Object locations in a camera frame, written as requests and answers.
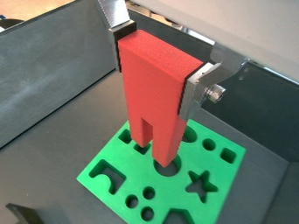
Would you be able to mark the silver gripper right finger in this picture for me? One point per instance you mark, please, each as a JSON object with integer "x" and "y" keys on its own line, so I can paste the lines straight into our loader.
{"x": 202, "y": 84}

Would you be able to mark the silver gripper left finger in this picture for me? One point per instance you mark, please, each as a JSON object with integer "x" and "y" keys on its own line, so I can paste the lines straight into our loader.
{"x": 119, "y": 24}

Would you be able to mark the red double-square peg block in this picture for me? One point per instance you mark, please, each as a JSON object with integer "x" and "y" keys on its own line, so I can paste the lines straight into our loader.
{"x": 155, "y": 69}

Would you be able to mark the green foam shape board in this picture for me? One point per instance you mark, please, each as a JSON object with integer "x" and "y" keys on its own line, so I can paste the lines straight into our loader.
{"x": 182, "y": 194}

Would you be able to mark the black curved holder stand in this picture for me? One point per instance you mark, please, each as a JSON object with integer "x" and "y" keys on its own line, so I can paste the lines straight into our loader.
{"x": 26, "y": 215}

